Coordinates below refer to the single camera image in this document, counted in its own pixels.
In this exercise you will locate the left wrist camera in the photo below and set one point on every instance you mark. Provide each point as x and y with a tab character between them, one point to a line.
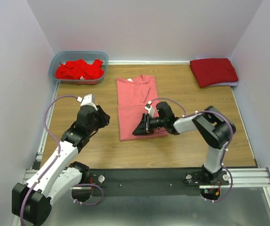
87	100

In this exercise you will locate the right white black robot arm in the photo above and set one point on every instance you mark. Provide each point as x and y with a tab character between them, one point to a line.
216	130

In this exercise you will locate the dark red folded t-shirt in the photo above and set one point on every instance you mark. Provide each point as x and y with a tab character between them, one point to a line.
213	71

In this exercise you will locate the pink t-shirt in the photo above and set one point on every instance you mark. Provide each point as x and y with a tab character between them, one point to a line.
133	94

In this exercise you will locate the bright red crumpled t-shirts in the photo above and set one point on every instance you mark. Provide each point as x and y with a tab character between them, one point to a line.
80	70

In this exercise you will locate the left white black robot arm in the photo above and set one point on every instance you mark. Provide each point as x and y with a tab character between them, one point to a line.
32	201

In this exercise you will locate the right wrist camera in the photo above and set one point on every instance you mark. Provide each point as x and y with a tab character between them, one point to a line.
150	109

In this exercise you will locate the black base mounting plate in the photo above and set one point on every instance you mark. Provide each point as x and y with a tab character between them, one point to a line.
149	182

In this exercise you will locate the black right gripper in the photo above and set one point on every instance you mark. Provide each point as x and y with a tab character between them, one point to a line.
144	127

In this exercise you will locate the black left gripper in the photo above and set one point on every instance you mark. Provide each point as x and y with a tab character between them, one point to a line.
104	117

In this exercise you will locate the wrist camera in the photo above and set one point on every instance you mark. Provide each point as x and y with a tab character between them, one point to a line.
150	109
87	100

